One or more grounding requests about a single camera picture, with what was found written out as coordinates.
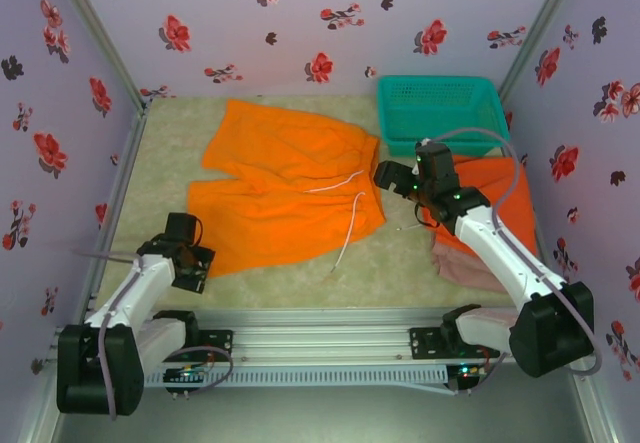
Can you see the pink shorts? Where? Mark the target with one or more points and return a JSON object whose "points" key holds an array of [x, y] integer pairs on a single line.
{"points": [[460, 273]]}

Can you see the deep orange shorts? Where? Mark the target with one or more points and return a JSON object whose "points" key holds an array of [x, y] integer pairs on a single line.
{"points": [[520, 198]]}

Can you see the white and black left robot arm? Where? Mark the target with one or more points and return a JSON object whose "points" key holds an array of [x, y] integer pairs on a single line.
{"points": [[135, 288]]}

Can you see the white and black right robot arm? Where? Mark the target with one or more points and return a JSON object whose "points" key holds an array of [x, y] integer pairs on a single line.
{"points": [[500, 258]]}

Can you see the teal plastic basket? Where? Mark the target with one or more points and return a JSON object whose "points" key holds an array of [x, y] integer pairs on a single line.
{"points": [[435, 98]]}

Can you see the black controller board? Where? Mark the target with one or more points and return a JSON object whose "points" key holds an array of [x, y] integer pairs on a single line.
{"points": [[467, 372], [185, 377]]}

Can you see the pale green fuzzy mat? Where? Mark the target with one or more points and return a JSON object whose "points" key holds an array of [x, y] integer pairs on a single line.
{"points": [[300, 288]]}

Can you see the grey metal panel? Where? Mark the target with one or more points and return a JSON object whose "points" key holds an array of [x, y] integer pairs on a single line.
{"points": [[320, 415]]}

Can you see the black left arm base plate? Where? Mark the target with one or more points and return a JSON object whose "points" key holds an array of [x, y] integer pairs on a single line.
{"points": [[220, 345]]}

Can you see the aluminium frame rail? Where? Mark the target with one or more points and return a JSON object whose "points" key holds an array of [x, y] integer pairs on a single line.
{"points": [[320, 333]]}

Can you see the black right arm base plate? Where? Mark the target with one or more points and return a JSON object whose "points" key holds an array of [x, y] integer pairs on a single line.
{"points": [[425, 343]]}

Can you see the aluminium corner post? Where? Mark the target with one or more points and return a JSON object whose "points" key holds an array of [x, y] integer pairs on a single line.
{"points": [[545, 18], [95, 28]]}

